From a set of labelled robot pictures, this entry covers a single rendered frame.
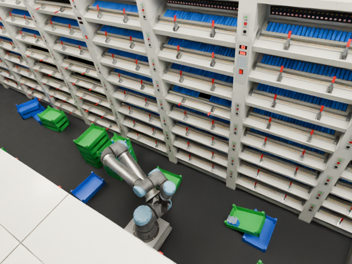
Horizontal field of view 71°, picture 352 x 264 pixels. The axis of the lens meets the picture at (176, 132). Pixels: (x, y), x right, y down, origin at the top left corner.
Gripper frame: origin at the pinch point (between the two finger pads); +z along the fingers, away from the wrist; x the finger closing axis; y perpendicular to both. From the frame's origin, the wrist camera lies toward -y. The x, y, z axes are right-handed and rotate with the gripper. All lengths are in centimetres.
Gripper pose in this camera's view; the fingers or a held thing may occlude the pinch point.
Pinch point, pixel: (160, 206)
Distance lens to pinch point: 209.1
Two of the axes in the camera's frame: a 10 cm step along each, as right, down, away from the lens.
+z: -2.3, 5.5, 8.0
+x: -9.7, -0.8, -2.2
